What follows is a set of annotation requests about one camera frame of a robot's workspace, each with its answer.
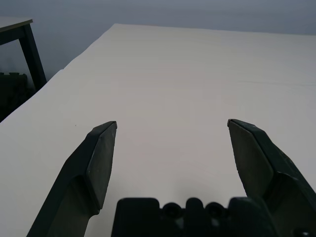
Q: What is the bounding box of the side table with dark legs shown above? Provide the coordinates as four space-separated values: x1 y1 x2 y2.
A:
0 16 47 91

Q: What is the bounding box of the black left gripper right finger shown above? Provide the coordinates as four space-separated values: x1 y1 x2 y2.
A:
227 118 316 237

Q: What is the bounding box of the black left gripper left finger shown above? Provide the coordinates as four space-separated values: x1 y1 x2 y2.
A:
26 120 118 237

